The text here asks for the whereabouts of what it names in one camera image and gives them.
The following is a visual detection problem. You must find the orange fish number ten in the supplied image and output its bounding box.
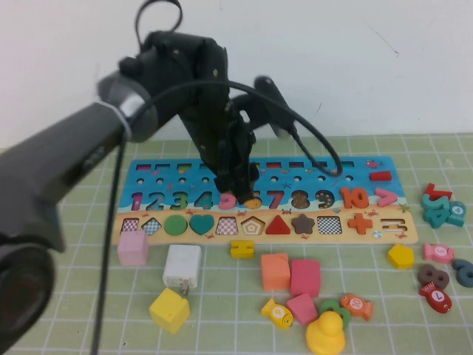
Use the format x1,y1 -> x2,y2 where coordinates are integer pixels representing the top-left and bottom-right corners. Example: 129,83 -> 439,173
339,294 -> 375,321

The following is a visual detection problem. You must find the brown number eight piece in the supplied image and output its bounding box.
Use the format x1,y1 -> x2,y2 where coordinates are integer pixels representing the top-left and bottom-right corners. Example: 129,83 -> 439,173
417,263 -> 451,289

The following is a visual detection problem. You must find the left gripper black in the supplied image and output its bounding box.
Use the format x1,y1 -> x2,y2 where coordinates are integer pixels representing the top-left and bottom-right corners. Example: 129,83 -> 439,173
177,92 -> 260,203

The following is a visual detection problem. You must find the red fish number seven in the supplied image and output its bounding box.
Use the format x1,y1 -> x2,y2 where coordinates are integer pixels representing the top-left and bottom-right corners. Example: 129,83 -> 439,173
418,283 -> 453,314

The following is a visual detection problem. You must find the green grid table mat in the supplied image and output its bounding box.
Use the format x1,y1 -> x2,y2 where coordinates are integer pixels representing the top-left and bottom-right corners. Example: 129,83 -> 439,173
0,132 -> 473,355

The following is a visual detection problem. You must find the yellow pentagon piece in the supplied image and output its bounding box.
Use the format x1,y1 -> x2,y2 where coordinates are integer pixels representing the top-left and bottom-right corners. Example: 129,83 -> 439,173
387,243 -> 415,270

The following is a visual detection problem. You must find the large rose pink block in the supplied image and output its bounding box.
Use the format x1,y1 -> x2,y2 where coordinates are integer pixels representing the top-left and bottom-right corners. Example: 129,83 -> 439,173
289,258 -> 321,299

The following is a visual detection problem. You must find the yellow rubber duck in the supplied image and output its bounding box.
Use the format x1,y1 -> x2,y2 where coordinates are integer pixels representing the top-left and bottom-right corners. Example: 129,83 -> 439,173
305,311 -> 347,355

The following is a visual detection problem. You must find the orange plus sign piece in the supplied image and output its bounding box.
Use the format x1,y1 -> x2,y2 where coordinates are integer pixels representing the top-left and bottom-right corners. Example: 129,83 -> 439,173
347,213 -> 373,236

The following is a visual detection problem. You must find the yellow equals sign piece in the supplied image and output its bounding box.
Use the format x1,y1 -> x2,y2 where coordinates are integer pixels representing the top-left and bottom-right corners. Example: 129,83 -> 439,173
230,240 -> 256,259

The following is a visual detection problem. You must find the yellow fish number nine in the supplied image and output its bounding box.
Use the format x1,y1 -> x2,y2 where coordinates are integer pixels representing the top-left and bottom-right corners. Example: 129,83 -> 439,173
260,298 -> 294,330

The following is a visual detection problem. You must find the black cable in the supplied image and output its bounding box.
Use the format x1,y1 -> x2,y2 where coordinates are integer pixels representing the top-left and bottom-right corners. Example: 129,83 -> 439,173
127,79 -> 343,178
135,0 -> 183,40
90,140 -> 126,355

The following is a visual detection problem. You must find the small rose pink block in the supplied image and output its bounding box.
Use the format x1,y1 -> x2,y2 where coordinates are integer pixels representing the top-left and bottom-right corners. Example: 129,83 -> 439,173
286,293 -> 319,326

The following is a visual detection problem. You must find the teal number four piece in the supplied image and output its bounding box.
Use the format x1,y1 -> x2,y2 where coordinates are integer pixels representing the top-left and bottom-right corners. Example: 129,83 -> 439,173
423,206 -> 454,227

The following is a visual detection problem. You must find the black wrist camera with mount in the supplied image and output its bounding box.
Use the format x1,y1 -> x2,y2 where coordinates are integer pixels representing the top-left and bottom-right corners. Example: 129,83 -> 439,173
228,75 -> 296,140

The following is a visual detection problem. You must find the teal heart piece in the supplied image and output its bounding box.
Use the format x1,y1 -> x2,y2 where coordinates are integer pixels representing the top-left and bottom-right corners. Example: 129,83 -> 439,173
188,214 -> 216,236

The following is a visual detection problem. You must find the green number three piece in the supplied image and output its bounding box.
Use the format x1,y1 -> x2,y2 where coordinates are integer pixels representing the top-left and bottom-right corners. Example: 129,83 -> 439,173
319,299 -> 352,330

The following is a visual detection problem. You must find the teal number two piece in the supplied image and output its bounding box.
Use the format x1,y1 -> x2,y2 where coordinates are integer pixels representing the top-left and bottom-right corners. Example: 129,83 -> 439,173
421,194 -> 451,215

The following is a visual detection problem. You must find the white plug charger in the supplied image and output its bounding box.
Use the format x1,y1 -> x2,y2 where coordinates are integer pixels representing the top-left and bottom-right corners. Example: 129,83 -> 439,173
162,243 -> 203,296

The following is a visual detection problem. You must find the teal fish number four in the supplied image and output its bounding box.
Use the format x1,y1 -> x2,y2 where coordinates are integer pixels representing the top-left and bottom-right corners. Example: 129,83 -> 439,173
446,200 -> 467,227

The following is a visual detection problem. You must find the light pink cube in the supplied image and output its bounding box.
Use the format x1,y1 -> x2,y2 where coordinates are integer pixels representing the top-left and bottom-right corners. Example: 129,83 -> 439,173
117,229 -> 149,267

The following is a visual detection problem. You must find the wooden number shape puzzle board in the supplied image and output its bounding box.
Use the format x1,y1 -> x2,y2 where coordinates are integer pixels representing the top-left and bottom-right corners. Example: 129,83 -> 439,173
113,155 -> 418,245

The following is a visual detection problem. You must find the orange rectangular block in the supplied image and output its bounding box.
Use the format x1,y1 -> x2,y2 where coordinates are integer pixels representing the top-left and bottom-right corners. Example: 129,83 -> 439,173
260,252 -> 292,292

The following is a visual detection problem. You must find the blue-grey number six piece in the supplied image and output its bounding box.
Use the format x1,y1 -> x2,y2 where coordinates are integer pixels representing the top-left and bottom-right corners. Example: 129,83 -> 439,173
451,258 -> 473,288

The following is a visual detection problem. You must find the orange number ten piece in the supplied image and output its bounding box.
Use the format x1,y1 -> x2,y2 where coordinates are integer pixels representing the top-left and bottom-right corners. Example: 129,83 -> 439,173
339,186 -> 370,209

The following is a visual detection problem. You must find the pink number five piece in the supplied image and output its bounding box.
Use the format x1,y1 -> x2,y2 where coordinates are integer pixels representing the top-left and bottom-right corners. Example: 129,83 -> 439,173
217,192 -> 239,211

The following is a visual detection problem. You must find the yellow cube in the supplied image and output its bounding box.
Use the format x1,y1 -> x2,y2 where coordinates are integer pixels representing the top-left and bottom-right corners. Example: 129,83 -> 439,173
149,287 -> 191,335

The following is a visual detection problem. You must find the pink greater-than sign piece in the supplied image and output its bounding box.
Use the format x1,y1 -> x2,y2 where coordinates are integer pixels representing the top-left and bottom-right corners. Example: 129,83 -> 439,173
375,187 -> 399,207

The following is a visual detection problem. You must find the red number one piece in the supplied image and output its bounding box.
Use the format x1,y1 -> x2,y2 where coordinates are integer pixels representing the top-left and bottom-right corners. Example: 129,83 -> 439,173
423,183 -> 454,200

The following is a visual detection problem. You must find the brown star piece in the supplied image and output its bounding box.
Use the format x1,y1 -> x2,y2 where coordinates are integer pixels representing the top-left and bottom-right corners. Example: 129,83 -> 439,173
290,213 -> 316,236

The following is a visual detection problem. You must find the red triangle piece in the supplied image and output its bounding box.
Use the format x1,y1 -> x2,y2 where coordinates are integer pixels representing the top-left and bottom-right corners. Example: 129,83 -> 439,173
265,214 -> 292,235

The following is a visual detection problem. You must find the pink fish number five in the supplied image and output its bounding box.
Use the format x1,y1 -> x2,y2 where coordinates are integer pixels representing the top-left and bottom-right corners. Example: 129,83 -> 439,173
423,243 -> 456,264

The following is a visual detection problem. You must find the green circle piece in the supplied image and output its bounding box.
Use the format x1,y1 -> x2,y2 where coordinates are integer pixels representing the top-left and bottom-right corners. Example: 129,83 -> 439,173
163,214 -> 190,237

